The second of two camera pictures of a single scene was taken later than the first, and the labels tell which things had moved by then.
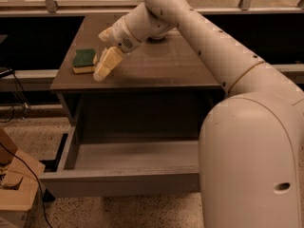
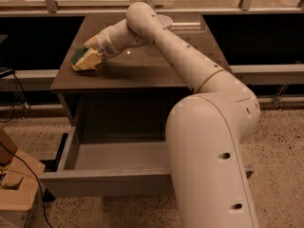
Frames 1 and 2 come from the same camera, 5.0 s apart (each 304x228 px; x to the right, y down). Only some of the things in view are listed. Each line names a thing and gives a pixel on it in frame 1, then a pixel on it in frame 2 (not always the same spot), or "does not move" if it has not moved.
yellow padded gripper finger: (109, 60) -> (88, 62)
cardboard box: (19, 180) does not move
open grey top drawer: (105, 168) does not move
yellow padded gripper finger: (104, 35) -> (93, 42)
